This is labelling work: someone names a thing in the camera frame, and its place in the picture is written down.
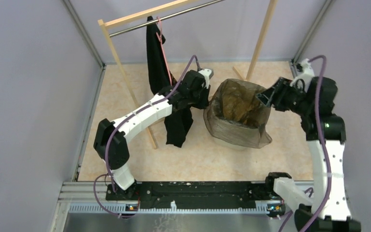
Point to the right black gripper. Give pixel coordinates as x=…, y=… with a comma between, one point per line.
x=274, y=95

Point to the dark translucent trash bag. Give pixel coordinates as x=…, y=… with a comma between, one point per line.
x=236, y=116

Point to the beige plastic trash bin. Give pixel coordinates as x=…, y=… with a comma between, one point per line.
x=229, y=145

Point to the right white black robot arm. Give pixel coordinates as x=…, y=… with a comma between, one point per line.
x=327, y=209

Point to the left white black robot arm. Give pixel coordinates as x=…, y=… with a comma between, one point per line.
x=112, y=137

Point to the black t-shirt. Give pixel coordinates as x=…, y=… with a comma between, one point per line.
x=178, y=123

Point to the metal hanging rod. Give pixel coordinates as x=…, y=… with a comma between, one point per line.
x=164, y=18

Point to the wooden clothes rack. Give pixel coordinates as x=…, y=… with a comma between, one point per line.
x=106, y=26

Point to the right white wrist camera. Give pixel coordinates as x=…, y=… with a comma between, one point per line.
x=305, y=76

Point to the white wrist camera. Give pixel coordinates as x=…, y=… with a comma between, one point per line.
x=207, y=74
x=305, y=76

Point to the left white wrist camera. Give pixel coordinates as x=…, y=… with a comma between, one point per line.
x=207, y=74

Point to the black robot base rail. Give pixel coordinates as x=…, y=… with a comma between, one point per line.
x=202, y=195

